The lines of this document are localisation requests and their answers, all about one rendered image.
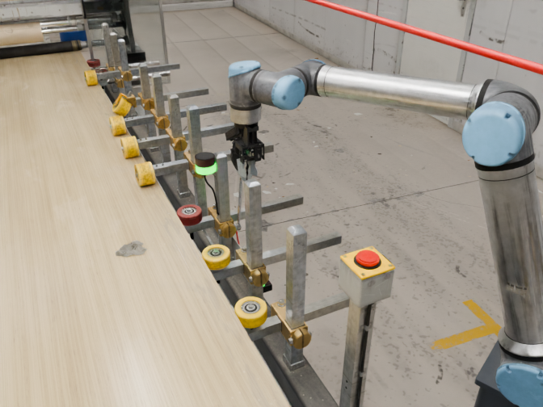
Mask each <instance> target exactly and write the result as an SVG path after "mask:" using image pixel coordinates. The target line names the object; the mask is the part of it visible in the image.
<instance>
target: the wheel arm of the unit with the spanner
mask: <svg viewBox="0 0 543 407"><path fill-rule="evenodd" d="M301 204H303V196H302V195H301V194H300V193H299V194H295V195H290V196H286V197H283V198H279V199H274V200H269V201H266V202H262V214H266V213H269V212H275V211H279V210H282V209H285V208H290V207H294V206H297V205H301ZM230 216H231V218H232V219H233V220H234V222H235V221H238V209H234V210H230ZM244 219H246V218H245V207H243V208H241V215H240V220H244ZM212 227H215V224H214V219H213V217H212V215H211V216H205V217H202V221H201V222H200V223H199V224H195V225H192V226H185V225H184V228H185V229H186V230H187V233H194V232H198V231H200V230H203V229H209V228H212Z"/></svg>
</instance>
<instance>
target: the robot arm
mask: <svg viewBox="0 0 543 407"><path fill-rule="evenodd" d="M260 67H261V64H260V63H259V62H258V61H239V62H235V63H233V64H232V65H230V66H229V76H228V78H229V102H230V105H229V109H230V119H231V121H232V122H234V126H235V127H234V128H232V129H230V130H229V131H228V132H226V133H225V137H226V140H227V141H233V142H232V144H233V148H232V149H230V151H231V154H230V159H231V162H232V163H233V165H234V167H235V169H236V171H237V172H238V174H239V176H240V177H241V179H242V180H243V181H244V182H245V181H246V180H248V179H251V177H252V175H255V176H257V175H258V170H257V168H256V166H255V162H258V161H261V158H262V159H263V160H264V143H263V142H262V141H261V140H260V139H258V138H257V131H258V130H259V126H258V124H259V123H258V122H259V121H260V120H261V109H262V106H261V103H262V104H266V105H268V106H272V107H277V108H279V109H281V110H293V109H295V108H297V107H298V106H299V105H300V104H301V102H302V100H303V98H304V97H305V96H307V95H314V96H318V97H329V98H334V99H343V100H348V101H353V102H358V103H367V104H372V105H377V106H382V107H391V108H396V109H401V110H406V111H415V112H420V113H425V114H430V115H439V116H444V117H449V118H454V119H459V120H467V121H466V123H465V126H464V128H463V132H462V142H463V146H464V149H465V151H466V152H467V154H468V155H469V156H470V157H471V158H473V160H474V164H475V168H476V170H477V171H478V179H479V184H480V188H481V193H482V202H483V207H484V211H485V216H486V224H487V229H488V234H489V238H490V247H491V252H492V257H493V262H494V266H495V275H496V279H497V284H498V289H499V298H500V303H501V307H502V312H503V320H504V326H503V327H502V328H501V329H500V331H499V333H498V340H499V348H500V352H501V361H500V366H499V368H498V369H497V372H496V377H495V380H496V383H497V387H498V389H499V391H500V392H501V393H502V394H503V395H504V396H505V397H506V398H507V399H508V400H509V401H510V402H511V403H513V404H514V405H518V406H519V407H543V223H542V216H541V205H540V200H539V194H538V188H537V177H536V171H535V165H534V160H535V155H534V148H533V142H532V134H533V133H534V132H535V130H536V129H537V126H538V124H539V123H540V119H541V109H540V106H539V104H538V102H537V100H536V99H535V97H534V96H533V95H532V94H531V93H529V92H528V91H527V90H526V89H524V88H522V87H520V86H517V85H515V84H512V83H510V82H505V81H500V80H495V79H486V80H484V81H483V82H481V83H479V84H472V83H465V82H453V81H446V80H440V79H433V78H421V77H414V76H407V75H401V74H394V73H382V72H375V71H368V70H362V69H350V68H344V67H337V66H331V65H326V64H325V63H324V62H323V61H320V60H316V59H313V60H307V61H304V62H302V63H301V64H299V65H295V66H293V67H291V68H288V69H285V70H283V71H280V72H272V71H268V70H264V69H260ZM262 148H263V155H262ZM245 162H246V171H245V169H244V165H245Z"/></svg>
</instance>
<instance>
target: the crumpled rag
mask: <svg viewBox="0 0 543 407"><path fill-rule="evenodd" d="M142 245H143V243H142V242H140V241H138V240H136V241H132V242H131V243H129V244H127V245H123V246H121V247H120V249H119V250H117V251H116V252H115V253H116V256H117V255H118V256H122V257H123V256H124V257H128V256H130V255H133V254H135V255H140V254H143V253H144V252H145V251H146V250H147V249H146V248H144V247H142Z"/></svg>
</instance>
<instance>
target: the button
mask: <svg viewBox="0 0 543 407"><path fill-rule="evenodd" d="M379 260H380V257H379V255H378V254H377V253H375V252H373V251H371V250H362V251H360V252H359V253H357V255H356V261H357V262H358V263H359V264H360V265H362V266H376V265H377V264H378V263H379Z"/></svg>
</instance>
